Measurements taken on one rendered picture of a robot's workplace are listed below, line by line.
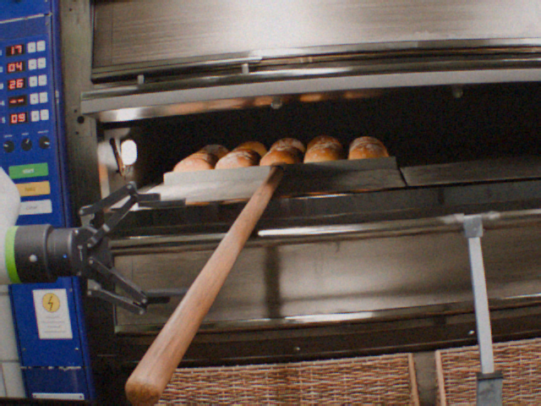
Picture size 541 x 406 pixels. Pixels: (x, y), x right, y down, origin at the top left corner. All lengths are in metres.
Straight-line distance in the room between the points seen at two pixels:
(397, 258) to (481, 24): 0.51
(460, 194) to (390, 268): 0.21
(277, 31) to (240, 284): 0.51
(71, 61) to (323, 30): 0.52
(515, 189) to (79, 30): 0.95
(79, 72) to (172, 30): 0.21
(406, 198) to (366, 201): 0.08
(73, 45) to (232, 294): 0.60
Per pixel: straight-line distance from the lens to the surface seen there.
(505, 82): 2.08
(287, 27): 2.20
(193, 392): 2.27
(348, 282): 2.24
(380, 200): 2.21
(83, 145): 2.27
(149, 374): 0.91
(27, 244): 1.70
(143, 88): 2.09
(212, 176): 2.68
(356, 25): 2.19
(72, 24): 2.27
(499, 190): 2.23
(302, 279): 2.24
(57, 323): 2.31
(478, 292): 1.79
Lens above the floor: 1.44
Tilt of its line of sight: 7 degrees down
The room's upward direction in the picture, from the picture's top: 5 degrees counter-clockwise
